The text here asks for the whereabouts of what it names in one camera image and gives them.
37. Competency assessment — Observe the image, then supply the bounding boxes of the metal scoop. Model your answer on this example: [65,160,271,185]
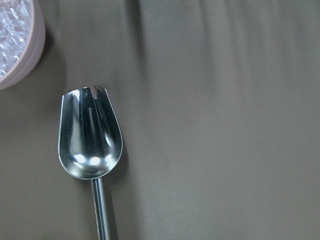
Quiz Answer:
[58,86,123,240]

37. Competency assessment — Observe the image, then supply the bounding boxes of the pink bowl with ice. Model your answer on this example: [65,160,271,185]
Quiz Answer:
[0,0,46,90]

